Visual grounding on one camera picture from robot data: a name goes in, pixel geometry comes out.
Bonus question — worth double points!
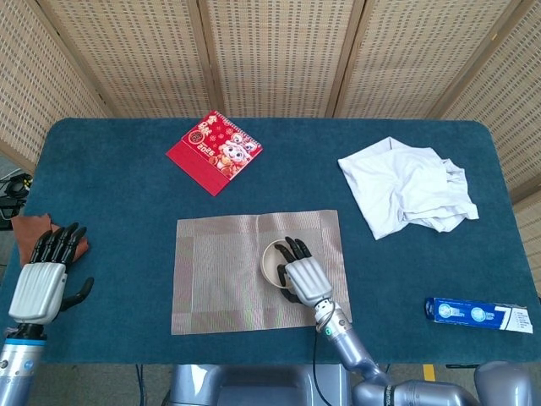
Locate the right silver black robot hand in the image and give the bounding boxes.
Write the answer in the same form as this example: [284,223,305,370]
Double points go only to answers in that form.
[273,236,334,308]

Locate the red desk calendar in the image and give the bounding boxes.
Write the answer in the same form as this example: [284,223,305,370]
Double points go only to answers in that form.
[165,109,263,198]

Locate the woven bamboo screen panel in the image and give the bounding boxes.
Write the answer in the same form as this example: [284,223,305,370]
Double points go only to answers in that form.
[36,0,223,119]
[331,0,525,120]
[0,0,109,173]
[439,0,541,276]
[196,0,367,119]

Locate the blue toothpaste box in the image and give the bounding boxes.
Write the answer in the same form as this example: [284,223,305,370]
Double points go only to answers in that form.
[424,297,533,335]

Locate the white crumpled shirt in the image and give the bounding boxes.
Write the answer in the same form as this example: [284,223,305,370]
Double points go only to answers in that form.
[336,135,480,241]

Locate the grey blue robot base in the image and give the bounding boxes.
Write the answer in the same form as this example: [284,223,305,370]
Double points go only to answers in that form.
[167,363,354,406]

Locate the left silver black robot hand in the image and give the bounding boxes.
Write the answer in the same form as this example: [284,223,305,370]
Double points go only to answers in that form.
[8,222,95,326]

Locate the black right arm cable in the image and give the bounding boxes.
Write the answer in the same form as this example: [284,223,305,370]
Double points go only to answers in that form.
[313,302,339,406]

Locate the black floor equipment with cables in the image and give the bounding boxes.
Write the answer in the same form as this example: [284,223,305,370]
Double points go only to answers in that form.
[0,173,35,232]

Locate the blue cable under table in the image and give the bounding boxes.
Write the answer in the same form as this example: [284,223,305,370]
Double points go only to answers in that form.
[134,364,145,406]

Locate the silver woven placemat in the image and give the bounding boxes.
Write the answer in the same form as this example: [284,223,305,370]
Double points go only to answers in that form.
[171,209,353,336]

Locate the cream round bowl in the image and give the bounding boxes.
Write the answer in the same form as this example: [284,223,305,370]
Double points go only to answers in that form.
[261,239,297,292]

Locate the teal fabric table cover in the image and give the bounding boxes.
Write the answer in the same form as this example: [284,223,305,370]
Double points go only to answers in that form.
[0,117,541,365]

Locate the brown crumpled cloth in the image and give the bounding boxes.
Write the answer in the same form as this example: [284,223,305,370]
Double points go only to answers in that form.
[11,213,90,267]

